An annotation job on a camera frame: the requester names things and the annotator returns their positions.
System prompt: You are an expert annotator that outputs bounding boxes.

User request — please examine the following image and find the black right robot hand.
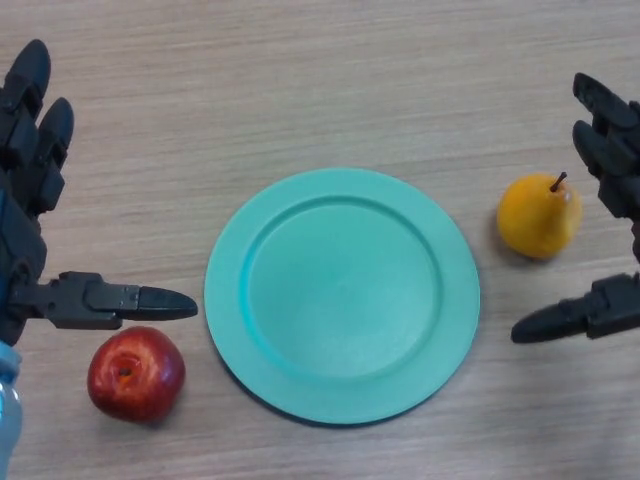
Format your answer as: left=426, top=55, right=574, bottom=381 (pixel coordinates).
left=510, top=72, right=640, bottom=345

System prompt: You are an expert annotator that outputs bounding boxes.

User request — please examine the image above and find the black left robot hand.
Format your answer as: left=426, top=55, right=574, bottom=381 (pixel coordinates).
left=0, top=39, right=199, bottom=347

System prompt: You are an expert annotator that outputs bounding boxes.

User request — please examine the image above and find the yellow pear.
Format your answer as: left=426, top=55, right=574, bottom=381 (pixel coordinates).
left=496, top=171, right=584, bottom=260

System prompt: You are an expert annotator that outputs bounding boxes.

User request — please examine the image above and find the green round plate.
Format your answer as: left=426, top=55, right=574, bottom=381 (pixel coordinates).
left=204, top=168, right=482, bottom=427

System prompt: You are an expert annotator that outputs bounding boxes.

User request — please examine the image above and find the red apple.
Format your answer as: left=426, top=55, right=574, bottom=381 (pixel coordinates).
left=87, top=325, right=187, bottom=425

